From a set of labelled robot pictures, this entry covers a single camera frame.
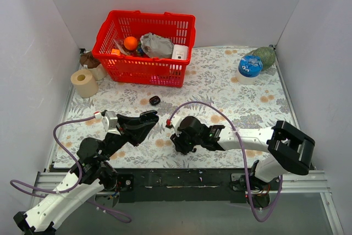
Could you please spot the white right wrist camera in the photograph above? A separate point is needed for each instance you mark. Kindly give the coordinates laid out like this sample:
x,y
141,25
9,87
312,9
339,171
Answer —
x,y
174,123

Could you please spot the white small box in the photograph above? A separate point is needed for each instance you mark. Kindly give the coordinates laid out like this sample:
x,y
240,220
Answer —
x,y
180,52

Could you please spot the red plastic shopping basket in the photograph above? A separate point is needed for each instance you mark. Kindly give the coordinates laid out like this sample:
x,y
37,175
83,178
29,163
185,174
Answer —
x,y
179,28

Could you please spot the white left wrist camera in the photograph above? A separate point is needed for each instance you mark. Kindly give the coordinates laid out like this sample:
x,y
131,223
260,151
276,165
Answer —
x,y
109,120

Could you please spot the glossy black earbud charging case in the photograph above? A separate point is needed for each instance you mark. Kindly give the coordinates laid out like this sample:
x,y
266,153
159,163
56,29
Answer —
x,y
155,100

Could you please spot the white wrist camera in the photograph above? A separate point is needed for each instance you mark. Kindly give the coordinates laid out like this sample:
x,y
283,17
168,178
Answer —
x,y
109,120
174,123

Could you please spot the orange small box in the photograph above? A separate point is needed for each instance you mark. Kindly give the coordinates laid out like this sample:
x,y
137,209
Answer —
x,y
115,52

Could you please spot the plastic-wrapped black earbud case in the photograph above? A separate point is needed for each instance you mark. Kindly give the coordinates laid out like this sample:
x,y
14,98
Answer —
x,y
149,116

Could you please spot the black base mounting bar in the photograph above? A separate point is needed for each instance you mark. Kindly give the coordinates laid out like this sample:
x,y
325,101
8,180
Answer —
x,y
174,185

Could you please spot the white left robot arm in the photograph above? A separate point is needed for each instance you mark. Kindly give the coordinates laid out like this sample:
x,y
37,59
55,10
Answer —
x,y
90,174

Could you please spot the beige paper roll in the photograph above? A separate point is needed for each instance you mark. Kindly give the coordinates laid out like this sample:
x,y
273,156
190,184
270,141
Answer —
x,y
84,83

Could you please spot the clear snack packet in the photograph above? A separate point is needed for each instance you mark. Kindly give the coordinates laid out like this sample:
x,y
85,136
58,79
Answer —
x,y
118,43

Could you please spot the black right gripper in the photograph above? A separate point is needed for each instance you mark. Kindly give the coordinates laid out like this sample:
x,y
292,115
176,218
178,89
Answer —
x,y
179,145

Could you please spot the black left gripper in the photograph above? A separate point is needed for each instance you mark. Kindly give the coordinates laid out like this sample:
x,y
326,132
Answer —
x,y
121,127

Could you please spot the green avocado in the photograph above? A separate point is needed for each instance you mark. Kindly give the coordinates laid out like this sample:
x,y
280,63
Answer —
x,y
266,55

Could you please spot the crumpled grey plastic bag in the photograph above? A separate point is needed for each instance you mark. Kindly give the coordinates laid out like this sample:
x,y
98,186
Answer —
x,y
156,46

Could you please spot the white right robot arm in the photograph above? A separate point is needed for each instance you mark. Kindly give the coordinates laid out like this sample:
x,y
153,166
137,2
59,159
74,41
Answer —
x,y
290,150

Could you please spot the blue-lidded white container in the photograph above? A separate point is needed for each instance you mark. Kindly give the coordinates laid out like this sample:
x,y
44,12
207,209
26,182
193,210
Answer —
x,y
249,68

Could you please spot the floral patterned table mat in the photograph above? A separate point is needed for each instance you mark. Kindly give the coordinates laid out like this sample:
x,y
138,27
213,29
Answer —
x,y
210,93

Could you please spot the orange fruit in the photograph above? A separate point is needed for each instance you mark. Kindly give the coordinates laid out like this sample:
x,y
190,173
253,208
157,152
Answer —
x,y
130,43

